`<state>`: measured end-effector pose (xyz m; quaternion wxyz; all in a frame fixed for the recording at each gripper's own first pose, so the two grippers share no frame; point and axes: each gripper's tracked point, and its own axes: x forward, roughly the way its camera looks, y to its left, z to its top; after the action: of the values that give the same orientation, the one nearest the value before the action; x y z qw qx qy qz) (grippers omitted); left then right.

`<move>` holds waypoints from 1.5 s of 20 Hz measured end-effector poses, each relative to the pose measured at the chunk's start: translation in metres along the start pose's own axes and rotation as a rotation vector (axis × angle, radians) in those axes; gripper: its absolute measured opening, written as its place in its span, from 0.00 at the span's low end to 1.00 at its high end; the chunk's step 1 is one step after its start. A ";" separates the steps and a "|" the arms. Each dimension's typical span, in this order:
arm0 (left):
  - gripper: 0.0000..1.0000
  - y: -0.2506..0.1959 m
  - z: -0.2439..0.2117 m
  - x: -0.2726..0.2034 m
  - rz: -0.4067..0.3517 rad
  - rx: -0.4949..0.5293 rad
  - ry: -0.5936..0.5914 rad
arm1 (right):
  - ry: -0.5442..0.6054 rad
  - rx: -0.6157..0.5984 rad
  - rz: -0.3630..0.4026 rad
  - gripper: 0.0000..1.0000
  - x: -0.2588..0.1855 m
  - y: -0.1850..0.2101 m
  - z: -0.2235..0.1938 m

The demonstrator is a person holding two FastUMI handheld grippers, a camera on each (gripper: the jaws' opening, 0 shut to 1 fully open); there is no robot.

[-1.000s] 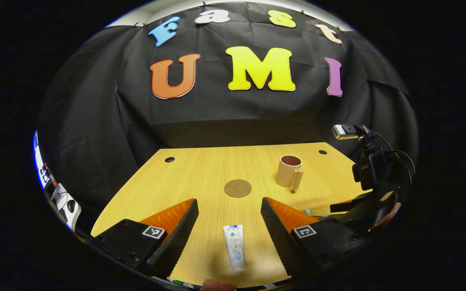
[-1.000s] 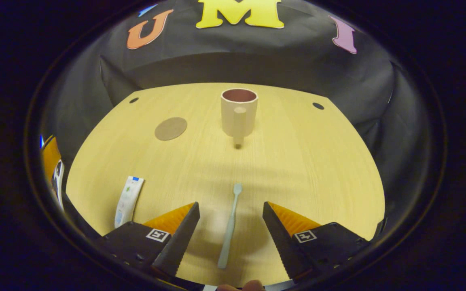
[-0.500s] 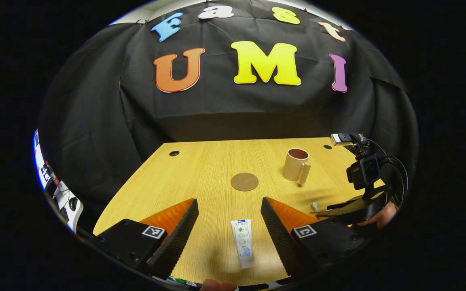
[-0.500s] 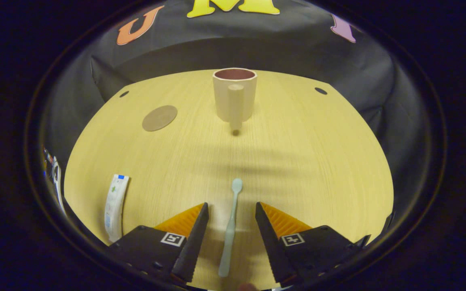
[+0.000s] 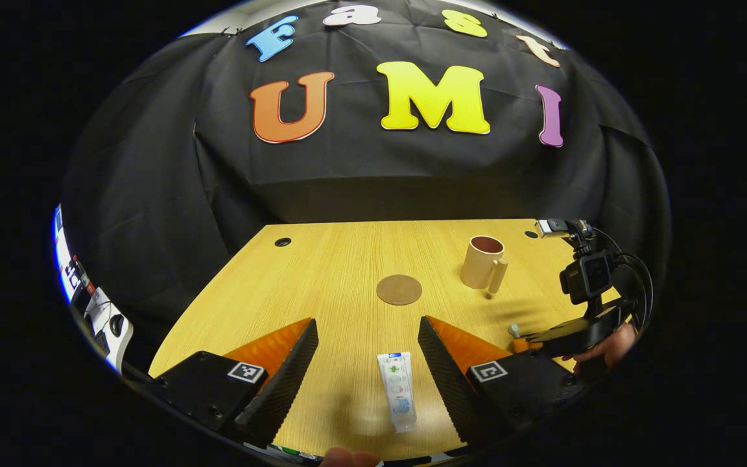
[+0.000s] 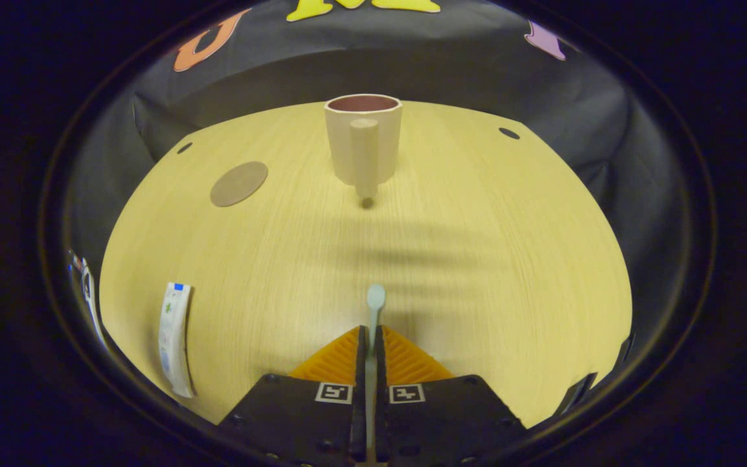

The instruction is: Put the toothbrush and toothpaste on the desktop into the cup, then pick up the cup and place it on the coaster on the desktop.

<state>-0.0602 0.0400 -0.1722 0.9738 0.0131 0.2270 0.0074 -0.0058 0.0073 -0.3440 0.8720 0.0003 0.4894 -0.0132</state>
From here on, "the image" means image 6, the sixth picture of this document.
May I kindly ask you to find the white toothpaste tube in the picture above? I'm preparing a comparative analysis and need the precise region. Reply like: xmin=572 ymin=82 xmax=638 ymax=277
xmin=158 ymin=281 xmax=196 ymax=399

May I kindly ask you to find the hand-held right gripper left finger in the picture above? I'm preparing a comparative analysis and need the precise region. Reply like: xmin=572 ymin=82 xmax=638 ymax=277
xmin=217 ymin=324 xmax=368 ymax=467

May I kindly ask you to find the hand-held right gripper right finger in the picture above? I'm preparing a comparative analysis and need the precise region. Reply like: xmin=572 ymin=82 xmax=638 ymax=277
xmin=374 ymin=324 xmax=528 ymax=467

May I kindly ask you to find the round brown coaster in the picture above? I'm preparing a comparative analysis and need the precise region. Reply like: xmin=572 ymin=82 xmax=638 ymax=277
xmin=210 ymin=161 xmax=269 ymax=208

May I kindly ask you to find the black backdrop cloth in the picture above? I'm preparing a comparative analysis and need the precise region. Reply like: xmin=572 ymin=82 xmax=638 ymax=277
xmin=62 ymin=0 xmax=715 ymax=390

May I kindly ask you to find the white lit equipment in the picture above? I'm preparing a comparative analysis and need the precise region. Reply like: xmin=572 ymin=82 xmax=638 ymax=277
xmin=67 ymin=250 xmax=110 ymax=351

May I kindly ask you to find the beige cup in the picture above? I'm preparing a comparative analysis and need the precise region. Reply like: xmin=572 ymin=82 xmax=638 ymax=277
xmin=324 ymin=94 xmax=404 ymax=200

